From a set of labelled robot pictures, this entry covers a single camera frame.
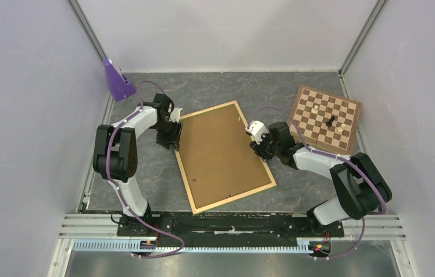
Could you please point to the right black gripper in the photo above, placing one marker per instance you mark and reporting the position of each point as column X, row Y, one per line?
column 260, row 148

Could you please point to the white slotted cable duct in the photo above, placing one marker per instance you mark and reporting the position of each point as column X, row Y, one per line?
column 138, row 246

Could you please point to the black chess piece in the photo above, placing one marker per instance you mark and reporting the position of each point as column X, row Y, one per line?
column 330, row 122

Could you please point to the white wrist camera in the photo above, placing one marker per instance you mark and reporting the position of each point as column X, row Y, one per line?
column 175, row 115
column 257, row 131

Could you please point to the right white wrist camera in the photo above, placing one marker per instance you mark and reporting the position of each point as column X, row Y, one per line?
column 257, row 131

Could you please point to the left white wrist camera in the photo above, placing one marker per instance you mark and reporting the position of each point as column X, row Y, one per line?
column 175, row 115

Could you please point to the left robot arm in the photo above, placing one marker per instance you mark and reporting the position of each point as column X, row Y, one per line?
column 115, row 155

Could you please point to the white chess piece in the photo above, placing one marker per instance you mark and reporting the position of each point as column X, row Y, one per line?
column 315, row 109
column 340, row 128

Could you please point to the brown frame backing board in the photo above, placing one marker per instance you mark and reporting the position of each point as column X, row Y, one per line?
column 223, row 155

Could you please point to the purple plastic stand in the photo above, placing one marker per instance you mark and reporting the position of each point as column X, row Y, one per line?
column 119, row 85

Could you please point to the wooden chessboard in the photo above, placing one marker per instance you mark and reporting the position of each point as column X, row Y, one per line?
column 303, row 124

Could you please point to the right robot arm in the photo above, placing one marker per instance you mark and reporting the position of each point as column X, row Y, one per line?
column 360, row 188

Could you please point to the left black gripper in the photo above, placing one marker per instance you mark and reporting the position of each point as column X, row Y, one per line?
column 173, row 139

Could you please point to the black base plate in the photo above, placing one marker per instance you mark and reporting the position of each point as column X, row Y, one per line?
column 226, row 229

